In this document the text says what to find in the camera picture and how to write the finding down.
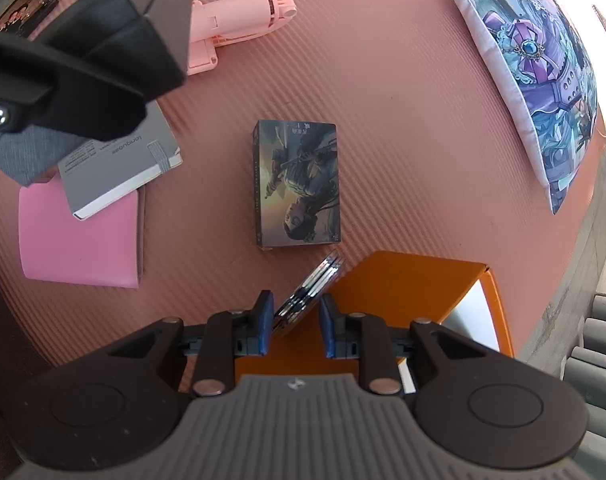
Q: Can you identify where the round metal compact mirror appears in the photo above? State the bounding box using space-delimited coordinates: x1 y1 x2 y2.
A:
272 248 345 337

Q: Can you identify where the grey-blue fabric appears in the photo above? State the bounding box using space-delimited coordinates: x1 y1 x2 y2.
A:
0 124 61 187

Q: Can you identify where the pink ribbed mat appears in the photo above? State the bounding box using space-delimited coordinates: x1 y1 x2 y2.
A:
0 0 606 376

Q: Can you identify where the pink notebook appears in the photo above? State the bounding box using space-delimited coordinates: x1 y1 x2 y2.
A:
18 180 146 290

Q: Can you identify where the photo card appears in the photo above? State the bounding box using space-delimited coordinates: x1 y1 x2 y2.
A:
0 0 60 38

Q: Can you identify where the illustrated card box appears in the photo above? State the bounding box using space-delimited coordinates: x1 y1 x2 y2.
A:
252 120 344 248

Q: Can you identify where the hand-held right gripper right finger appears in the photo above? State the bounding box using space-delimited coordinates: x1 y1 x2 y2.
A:
319 294 488 395

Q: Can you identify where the printed pillow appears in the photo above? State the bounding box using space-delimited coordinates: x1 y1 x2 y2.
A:
430 0 606 216

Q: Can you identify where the pink handheld fan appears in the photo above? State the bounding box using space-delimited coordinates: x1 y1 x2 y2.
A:
185 0 299 77

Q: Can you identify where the light grey notebook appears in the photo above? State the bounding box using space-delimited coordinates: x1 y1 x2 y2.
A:
58 101 183 220

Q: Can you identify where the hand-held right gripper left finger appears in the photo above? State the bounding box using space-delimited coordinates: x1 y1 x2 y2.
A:
106 290 275 396

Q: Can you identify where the orange box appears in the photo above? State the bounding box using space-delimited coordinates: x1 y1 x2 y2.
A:
234 251 514 396

